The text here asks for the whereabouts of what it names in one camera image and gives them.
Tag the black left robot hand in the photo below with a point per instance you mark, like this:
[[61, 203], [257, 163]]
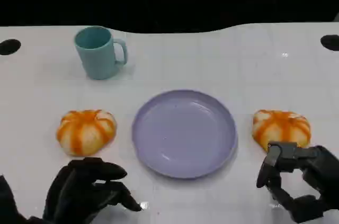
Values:
[[76, 192]]

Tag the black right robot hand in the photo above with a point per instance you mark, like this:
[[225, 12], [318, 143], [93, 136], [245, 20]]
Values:
[[317, 165]]

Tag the orange and white bread roll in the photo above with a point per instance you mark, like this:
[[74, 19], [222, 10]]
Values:
[[280, 127], [86, 131]]

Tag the lilac plate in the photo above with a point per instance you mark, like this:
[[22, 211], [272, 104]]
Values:
[[182, 134]]

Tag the black table grommet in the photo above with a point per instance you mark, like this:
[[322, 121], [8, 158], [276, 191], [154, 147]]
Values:
[[330, 41], [9, 47]]

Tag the pale green mug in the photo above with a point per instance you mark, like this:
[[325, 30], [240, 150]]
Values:
[[96, 57]]

